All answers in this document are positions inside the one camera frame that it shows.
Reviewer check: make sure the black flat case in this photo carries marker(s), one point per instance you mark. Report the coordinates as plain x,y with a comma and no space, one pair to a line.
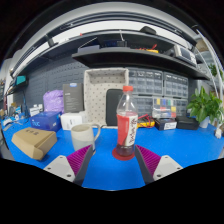
187,122

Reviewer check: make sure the blue cardboard box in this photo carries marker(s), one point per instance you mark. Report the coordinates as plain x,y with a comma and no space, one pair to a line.
46,121

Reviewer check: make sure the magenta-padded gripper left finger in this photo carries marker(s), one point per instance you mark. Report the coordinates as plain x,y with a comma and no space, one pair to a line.
60,166

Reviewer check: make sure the grey-white ceramic mug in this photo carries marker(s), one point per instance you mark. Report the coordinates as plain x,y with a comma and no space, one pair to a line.
81,136

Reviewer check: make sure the purple plastic bag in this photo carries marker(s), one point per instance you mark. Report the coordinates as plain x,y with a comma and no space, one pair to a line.
54,101

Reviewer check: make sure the green potted plant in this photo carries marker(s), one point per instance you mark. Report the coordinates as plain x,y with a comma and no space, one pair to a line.
203,105

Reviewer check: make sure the yellow multimeter with red leads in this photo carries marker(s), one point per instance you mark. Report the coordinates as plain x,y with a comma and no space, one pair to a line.
146,123

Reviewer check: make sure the white perforated tray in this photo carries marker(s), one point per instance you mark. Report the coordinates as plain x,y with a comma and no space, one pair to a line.
95,100

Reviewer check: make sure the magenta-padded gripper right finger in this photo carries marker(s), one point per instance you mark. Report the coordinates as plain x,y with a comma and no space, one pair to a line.
165,166

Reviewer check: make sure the flat round red coaster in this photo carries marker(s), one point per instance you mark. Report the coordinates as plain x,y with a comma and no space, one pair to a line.
116,156

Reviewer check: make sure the black box with white label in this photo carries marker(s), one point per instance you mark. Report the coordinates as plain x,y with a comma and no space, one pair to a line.
165,124

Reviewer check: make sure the black rounded speaker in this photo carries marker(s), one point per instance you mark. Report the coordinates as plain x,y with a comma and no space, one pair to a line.
112,106

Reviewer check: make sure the clear red-capped drink bottle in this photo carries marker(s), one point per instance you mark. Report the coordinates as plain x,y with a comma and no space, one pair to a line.
126,126

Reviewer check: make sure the dark grey upright box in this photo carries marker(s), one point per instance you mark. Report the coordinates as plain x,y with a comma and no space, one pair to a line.
73,98

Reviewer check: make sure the black electronic device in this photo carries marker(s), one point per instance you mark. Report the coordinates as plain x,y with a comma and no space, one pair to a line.
113,43

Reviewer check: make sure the brown cardboard box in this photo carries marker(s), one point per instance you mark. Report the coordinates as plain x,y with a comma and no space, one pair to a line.
33,141

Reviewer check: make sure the grey small-parts drawer cabinet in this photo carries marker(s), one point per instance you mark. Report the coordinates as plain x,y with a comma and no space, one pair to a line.
156,83

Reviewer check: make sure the black rounded pouch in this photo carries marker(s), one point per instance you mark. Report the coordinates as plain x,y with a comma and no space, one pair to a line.
147,30

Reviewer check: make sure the yellow and red tool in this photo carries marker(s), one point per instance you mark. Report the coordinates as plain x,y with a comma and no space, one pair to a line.
150,50

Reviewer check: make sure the dark grey lower wall shelf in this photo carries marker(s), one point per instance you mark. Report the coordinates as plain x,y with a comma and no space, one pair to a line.
133,59

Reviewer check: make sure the small white device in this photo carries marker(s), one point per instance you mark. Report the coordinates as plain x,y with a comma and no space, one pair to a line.
35,110

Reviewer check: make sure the grey flat box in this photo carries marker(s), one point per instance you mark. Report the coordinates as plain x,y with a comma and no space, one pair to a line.
88,49

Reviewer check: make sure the dark grey long wall shelf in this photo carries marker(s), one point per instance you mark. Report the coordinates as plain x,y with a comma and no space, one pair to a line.
73,37

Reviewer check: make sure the clear organiser with coloured parts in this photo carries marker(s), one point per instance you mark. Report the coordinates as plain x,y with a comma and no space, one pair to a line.
164,107

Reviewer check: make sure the white bench instrument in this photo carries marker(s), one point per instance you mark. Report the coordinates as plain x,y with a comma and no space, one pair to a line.
185,54

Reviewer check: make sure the teal tool case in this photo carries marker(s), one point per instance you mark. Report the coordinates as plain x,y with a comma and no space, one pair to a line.
20,80

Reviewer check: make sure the white cardboard box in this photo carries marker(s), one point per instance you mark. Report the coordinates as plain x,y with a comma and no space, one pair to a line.
71,121

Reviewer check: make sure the white shelf unit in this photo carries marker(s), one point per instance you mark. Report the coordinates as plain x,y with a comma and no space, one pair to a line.
215,73

